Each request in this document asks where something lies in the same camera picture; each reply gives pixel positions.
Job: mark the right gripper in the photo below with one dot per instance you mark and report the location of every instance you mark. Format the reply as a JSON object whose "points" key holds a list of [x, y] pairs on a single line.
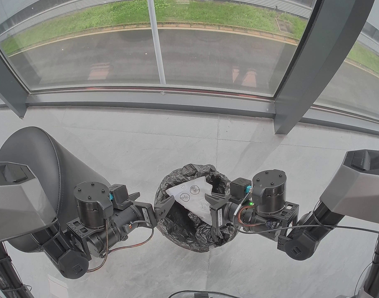
{"points": [[236, 217]]}

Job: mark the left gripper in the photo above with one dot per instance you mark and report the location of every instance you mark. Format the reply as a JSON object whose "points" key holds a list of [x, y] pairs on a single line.
{"points": [[127, 222]]}

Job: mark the clear printed wrapper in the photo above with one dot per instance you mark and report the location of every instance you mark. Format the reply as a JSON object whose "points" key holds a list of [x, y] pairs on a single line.
{"points": [[186, 192]]}

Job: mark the black plastic bag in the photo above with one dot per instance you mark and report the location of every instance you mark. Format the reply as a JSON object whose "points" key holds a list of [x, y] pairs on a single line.
{"points": [[202, 237]]}

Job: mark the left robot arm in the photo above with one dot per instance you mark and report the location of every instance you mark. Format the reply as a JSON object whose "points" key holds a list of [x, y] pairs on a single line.
{"points": [[93, 203]]}

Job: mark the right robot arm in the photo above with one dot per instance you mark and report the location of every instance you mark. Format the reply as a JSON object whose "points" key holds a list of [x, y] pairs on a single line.
{"points": [[270, 191]]}

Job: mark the dark grey round chair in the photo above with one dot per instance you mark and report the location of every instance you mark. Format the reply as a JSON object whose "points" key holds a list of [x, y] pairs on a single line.
{"points": [[34, 147]]}

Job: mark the window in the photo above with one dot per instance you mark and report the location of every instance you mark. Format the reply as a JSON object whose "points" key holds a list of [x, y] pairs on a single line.
{"points": [[155, 42]]}

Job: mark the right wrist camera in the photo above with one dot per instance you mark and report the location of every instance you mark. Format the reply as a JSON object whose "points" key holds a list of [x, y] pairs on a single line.
{"points": [[240, 189]]}

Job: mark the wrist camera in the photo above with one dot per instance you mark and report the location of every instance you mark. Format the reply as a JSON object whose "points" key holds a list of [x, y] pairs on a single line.
{"points": [[240, 189], [119, 194]]}

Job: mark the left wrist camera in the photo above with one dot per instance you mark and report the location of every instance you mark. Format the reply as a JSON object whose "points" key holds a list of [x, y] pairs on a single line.
{"points": [[119, 194]]}

